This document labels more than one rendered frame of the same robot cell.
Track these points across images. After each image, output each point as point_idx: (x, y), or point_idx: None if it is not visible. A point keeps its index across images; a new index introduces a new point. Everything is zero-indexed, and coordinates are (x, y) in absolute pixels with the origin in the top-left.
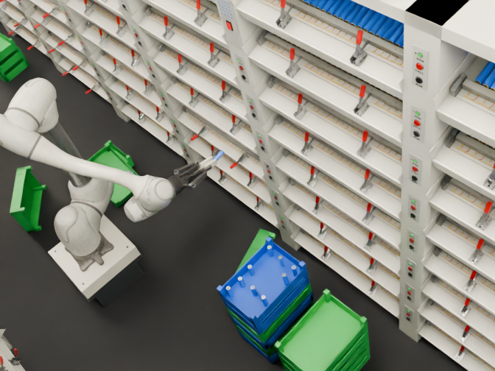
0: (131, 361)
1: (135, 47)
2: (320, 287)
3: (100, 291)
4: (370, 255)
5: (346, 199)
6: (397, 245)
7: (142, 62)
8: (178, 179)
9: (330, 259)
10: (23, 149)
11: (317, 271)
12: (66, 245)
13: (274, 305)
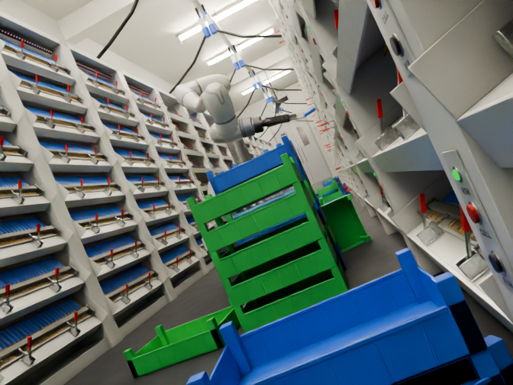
0: (198, 305)
1: (303, 70)
2: (375, 252)
3: (219, 250)
4: (337, 100)
5: None
6: (291, 5)
7: None
8: (259, 116)
9: (388, 208)
10: (180, 95)
11: (388, 243)
12: None
13: (240, 175)
